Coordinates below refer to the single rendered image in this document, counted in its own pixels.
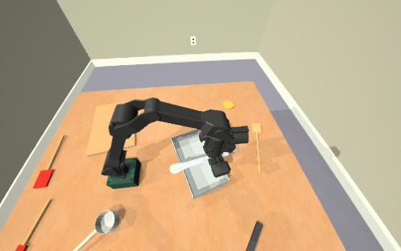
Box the red spatula with wooden handle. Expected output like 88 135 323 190
33 135 64 188

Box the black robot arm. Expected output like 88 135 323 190
101 97 249 179

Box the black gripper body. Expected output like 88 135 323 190
199 133 231 178

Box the light wooden board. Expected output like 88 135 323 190
86 101 135 156

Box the yellow round disc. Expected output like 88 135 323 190
223 101 234 109

